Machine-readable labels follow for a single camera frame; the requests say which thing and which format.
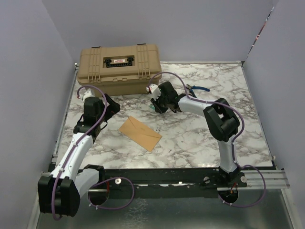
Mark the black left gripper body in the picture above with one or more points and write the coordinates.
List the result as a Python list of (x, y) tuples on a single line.
[(111, 109)]

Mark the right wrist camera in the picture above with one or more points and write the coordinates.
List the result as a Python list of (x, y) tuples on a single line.
[(154, 90)]

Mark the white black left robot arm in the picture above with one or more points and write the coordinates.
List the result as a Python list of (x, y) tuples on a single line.
[(60, 192)]

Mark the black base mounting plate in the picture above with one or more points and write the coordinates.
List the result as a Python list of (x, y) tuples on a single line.
[(107, 188)]

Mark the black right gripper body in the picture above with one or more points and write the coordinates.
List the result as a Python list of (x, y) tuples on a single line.
[(161, 103)]

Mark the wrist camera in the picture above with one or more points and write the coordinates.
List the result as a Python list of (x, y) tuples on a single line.
[(88, 93), (154, 90)]

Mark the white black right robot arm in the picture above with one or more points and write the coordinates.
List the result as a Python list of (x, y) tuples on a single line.
[(221, 120)]

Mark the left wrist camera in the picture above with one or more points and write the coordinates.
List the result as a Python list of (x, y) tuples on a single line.
[(88, 93)]

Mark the blue handled pliers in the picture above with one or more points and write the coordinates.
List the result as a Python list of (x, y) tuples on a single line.
[(192, 88)]

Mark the tan plastic tool case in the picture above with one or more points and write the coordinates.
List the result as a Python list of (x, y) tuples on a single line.
[(121, 70)]

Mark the aluminium frame rail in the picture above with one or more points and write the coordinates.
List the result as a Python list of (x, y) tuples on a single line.
[(269, 179)]

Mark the brown paper envelope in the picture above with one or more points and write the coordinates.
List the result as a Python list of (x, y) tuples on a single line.
[(140, 133)]

